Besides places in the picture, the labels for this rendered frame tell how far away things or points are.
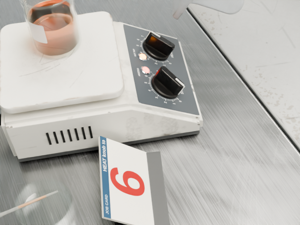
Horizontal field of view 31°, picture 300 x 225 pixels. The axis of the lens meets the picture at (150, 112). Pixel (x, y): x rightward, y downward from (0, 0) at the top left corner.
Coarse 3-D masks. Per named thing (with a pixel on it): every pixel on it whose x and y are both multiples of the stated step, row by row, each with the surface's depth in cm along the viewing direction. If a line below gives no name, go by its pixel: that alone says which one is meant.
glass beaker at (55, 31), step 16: (32, 0) 47; (64, 0) 48; (32, 16) 49; (48, 16) 49; (64, 16) 50; (32, 32) 51; (48, 32) 50; (64, 32) 51; (80, 32) 54; (48, 48) 52; (64, 48) 52
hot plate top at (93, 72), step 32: (0, 32) 56; (96, 32) 56; (0, 64) 53; (32, 64) 53; (64, 64) 53; (96, 64) 53; (0, 96) 50; (32, 96) 50; (64, 96) 50; (96, 96) 50
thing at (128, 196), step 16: (112, 144) 53; (112, 160) 52; (128, 160) 54; (112, 176) 51; (128, 176) 52; (144, 176) 54; (112, 192) 50; (128, 192) 51; (144, 192) 52; (112, 208) 48; (128, 208) 50; (144, 208) 51; (144, 224) 50
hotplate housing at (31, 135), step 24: (120, 24) 59; (120, 48) 57; (120, 96) 52; (0, 120) 56; (24, 120) 51; (48, 120) 51; (72, 120) 52; (96, 120) 52; (120, 120) 53; (144, 120) 53; (168, 120) 54; (192, 120) 55; (24, 144) 53; (48, 144) 54; (72, 144) 55; (96, 144) 55
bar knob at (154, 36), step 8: (152, 32) 58; (152, 40) 58; (160, 40) 58; (168, 40) 58; (144, 48) 58; (152, 48) 58; (160, 48) 58; (168, 48) 58; (152, 56) 58; (160, 56) 58; (168, 56) 59
